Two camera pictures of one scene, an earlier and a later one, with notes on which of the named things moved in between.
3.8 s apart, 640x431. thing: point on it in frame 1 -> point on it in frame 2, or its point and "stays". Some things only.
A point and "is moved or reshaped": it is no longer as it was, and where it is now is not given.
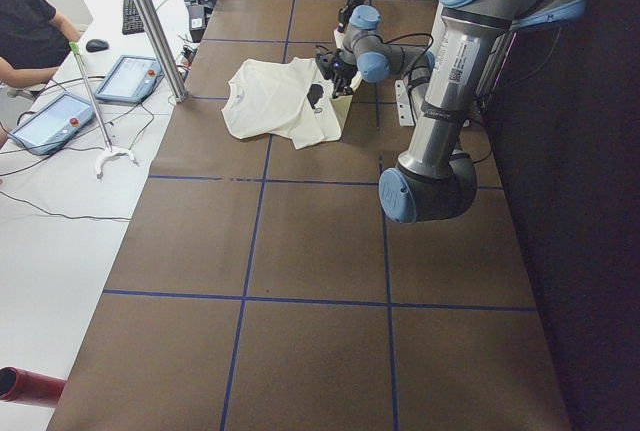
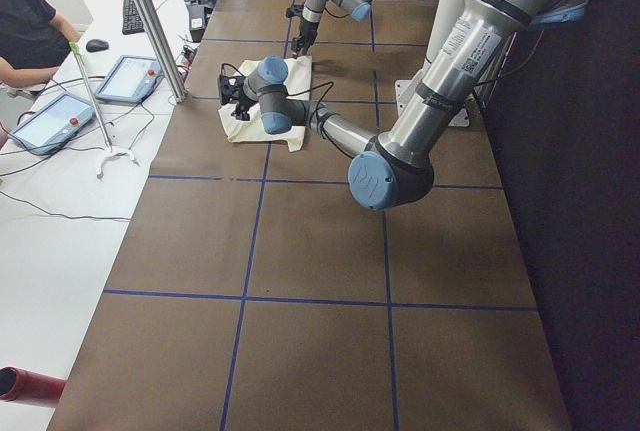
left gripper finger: (337, 83) -> (239, 111)
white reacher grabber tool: (98, 115) stays
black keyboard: (132, 21) stays
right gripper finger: (344, 15) -> (296, 46)
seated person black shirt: (34, 38) stays
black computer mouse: (95, 45) stays
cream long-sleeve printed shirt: (292, 100) is moved or reshaped
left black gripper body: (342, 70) -> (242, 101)
